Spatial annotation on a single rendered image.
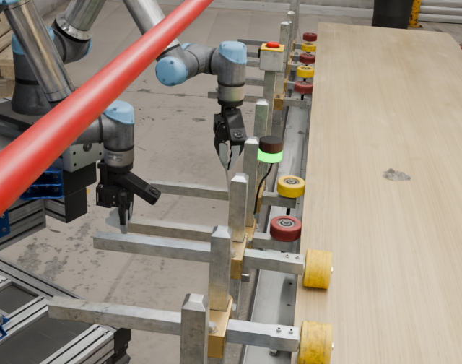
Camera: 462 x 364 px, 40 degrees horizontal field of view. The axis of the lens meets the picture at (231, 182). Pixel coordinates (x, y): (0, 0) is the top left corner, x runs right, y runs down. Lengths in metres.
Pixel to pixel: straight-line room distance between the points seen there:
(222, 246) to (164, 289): 1.82
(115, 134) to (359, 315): 0.71
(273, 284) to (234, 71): 0.63
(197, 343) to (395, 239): 0.83
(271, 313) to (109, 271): 1.40
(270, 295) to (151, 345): 0.88
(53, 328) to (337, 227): 1.18
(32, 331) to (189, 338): 1.53
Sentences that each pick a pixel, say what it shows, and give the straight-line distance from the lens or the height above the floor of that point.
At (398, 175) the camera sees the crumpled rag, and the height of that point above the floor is 0.91.
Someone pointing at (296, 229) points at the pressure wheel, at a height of 0.91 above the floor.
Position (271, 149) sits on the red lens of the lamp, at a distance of 1.55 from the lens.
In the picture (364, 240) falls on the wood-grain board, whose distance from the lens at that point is 1.60.
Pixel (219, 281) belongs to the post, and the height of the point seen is 1.03.
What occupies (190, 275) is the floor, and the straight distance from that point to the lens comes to 3.01.
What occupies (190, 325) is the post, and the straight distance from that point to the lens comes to 0.90.
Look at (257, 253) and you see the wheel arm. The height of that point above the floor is 0.96.
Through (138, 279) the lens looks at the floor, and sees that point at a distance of 2.98.
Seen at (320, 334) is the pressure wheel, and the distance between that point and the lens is 1.15.
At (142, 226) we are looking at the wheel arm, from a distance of 1.68.
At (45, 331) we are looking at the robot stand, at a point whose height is 0.21.
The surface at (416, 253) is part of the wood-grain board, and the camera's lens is 1.60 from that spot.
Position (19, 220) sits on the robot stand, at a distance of 1.99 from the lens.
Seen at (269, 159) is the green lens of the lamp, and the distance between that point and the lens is 1.56.
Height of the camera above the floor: 1.69
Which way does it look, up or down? 26 degrees down
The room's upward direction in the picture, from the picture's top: 4 degrees clockwise
